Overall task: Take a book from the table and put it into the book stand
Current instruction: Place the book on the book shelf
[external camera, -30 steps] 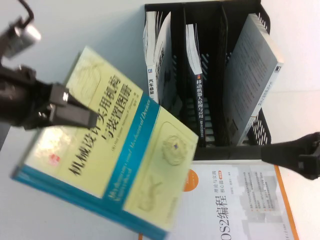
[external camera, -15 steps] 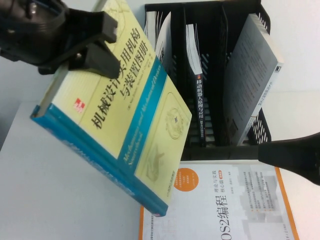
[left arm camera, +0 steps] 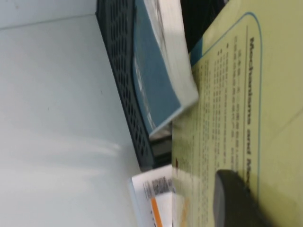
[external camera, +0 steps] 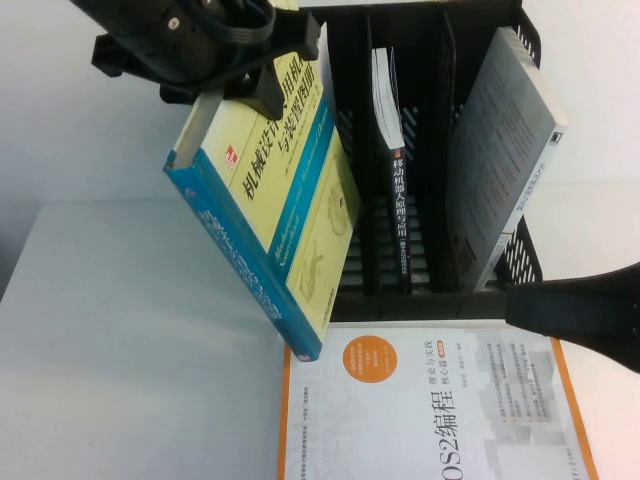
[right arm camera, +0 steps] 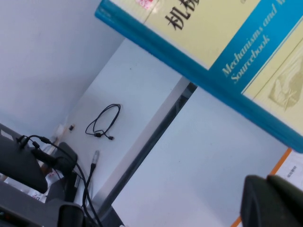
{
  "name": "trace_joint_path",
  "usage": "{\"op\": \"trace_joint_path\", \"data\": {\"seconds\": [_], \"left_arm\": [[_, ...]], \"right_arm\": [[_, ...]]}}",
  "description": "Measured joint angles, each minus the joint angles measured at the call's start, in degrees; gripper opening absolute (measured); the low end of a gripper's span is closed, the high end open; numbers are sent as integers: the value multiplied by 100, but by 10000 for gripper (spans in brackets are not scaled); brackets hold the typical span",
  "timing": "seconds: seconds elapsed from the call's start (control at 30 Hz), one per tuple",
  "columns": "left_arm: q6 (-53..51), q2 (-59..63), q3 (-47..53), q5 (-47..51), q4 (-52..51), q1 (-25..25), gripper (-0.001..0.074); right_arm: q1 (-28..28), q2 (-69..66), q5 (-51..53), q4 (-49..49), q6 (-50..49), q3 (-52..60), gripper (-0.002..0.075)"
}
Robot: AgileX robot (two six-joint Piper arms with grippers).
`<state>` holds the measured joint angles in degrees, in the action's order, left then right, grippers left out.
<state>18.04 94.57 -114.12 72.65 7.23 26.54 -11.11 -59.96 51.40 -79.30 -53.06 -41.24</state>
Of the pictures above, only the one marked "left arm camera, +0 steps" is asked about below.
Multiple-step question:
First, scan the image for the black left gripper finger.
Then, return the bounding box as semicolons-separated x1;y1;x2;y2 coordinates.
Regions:
212;169;280;227

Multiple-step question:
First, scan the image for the yellow book with blue spine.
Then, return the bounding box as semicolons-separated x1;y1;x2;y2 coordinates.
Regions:
170;0;303;227

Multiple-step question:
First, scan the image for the white and orange ROS2 book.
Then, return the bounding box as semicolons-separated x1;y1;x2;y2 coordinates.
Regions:
129;164;177;227

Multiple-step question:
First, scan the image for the white spine paperback book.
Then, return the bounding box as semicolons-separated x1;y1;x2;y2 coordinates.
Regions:
132;0;200;139

